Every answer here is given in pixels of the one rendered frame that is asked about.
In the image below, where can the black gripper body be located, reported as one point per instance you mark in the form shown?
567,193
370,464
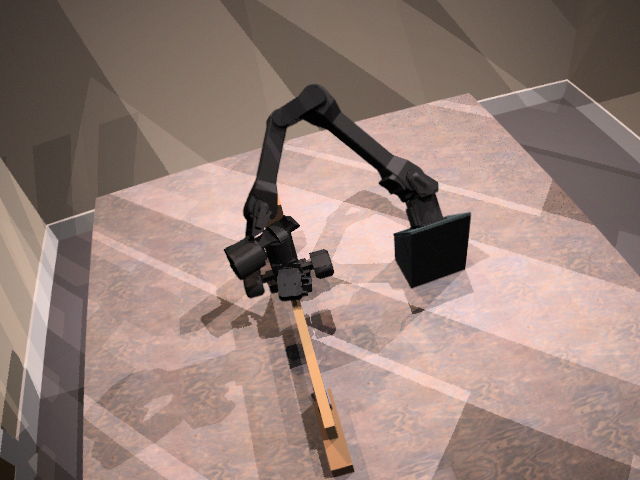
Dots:
320,262

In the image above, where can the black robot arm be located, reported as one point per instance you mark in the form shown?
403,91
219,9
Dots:
317,106

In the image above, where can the long brown wooden rail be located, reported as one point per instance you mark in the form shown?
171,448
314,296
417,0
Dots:
317,381

